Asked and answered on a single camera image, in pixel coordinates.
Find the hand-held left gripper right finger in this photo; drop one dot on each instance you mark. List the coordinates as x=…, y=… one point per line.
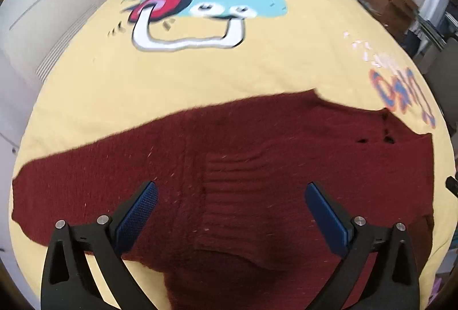
x=327, y=217

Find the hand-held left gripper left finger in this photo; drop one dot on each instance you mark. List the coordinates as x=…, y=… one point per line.
x=137, y=215

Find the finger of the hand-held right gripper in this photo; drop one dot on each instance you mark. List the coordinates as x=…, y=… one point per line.
x=451, y=186

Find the dark red knit sweater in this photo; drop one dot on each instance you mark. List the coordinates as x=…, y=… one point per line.
x=250, y=138

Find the grey green chair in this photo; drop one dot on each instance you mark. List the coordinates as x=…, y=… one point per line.
x=443, y=80

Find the yellow cartoon printed blanket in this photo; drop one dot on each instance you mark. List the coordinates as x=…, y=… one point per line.
x=250, y=63

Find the white wall radiator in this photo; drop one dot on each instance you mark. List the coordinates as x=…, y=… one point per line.
x=60, y=45

